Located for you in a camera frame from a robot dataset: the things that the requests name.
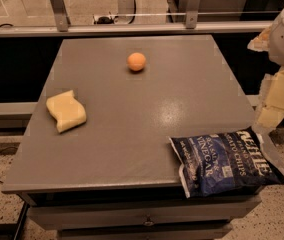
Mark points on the orange fruit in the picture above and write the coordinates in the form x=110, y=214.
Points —
x=136, y=62

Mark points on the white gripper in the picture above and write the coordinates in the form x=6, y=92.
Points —
x=272, y=110

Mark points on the yellow sponge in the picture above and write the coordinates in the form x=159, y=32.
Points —
x=66, y=110

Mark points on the metal drawer knob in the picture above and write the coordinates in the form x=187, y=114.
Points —
x=148, y=222

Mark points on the grey drawer cabinet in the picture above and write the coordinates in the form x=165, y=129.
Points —
x=101, y=180

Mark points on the metal railing frame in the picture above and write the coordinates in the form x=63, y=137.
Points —
x=52, y=18

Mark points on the blue chip bag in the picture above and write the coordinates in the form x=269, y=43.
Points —
x=219, y=163

